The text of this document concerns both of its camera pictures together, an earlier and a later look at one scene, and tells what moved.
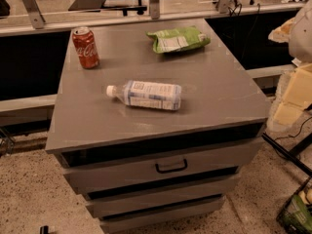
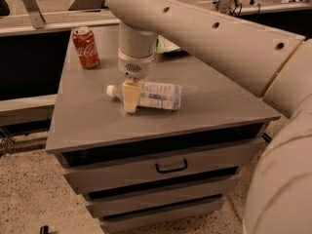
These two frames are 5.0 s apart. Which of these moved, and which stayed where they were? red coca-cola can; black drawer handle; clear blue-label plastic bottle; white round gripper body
Moved: white round gripper body
Stayed: black drawer handle; red coca-cola can; clear blue-label plastic bottle
